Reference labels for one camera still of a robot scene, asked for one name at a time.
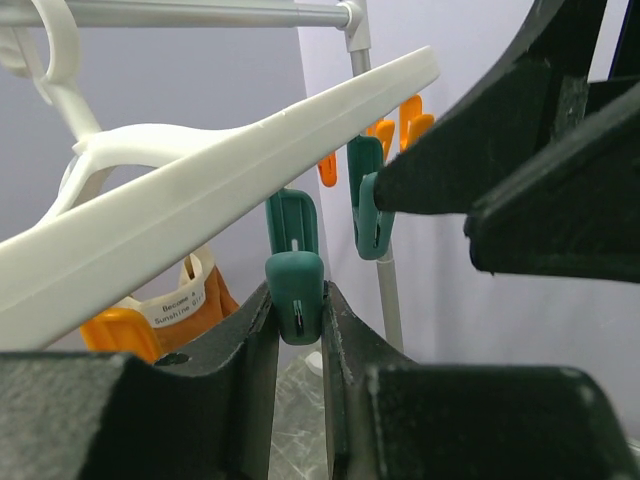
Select orange underwear on right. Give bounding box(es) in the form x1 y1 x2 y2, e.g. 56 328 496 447
118 245 239 353

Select white metal drying rack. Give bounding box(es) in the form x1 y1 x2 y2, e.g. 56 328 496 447
0 0 406 374

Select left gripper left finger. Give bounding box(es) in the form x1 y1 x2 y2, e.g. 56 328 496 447
1 287 279 479

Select orange clip front right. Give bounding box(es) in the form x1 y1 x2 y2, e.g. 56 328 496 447
399 94 435 152

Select orange clip front left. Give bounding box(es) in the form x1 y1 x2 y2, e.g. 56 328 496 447
79 307 163 363

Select white oval clip hanger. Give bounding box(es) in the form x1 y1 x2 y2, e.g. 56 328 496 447
0 0 441 351

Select teal clip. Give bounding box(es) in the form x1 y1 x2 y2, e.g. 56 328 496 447
347 135 395 260
265 188 324 346

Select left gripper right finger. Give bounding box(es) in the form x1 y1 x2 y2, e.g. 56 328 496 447
322 282 635 479

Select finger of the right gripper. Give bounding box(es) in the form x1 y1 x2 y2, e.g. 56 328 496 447
464 94 639 283
374 0 606 215

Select orange clip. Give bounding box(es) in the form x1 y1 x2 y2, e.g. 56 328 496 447
79 307 163 363
399 94 435 152

